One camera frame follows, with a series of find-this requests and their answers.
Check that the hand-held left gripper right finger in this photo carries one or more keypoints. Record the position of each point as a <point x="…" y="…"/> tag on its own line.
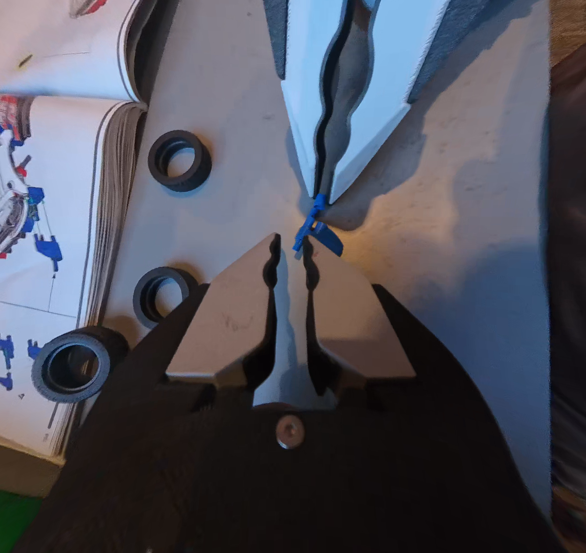
<point x="357" y="328"/>

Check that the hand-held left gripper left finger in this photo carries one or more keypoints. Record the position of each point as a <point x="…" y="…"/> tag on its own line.
<point x="224" y="324"/>

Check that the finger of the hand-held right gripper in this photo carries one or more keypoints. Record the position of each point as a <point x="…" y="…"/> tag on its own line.
<point x="403" y="58"/>
<point x="306" y="58"/>

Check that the long blue toy pin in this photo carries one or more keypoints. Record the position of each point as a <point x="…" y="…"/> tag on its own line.
<point x="306" y="230"/>

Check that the grey desk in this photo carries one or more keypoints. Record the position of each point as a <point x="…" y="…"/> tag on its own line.
<point x="458" y="173"/>

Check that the black toy tyre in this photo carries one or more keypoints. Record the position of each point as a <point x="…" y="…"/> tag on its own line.
<point x="39" y="374"/>
<point x="201" y="168"/>
<point x="139" y="296"/>

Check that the open instruction booklet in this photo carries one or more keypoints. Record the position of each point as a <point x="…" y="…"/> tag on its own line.
<point x="68" y="141"/>

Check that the green plastic bin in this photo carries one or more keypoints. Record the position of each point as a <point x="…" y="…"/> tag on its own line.
<point x="18" y="509"/>

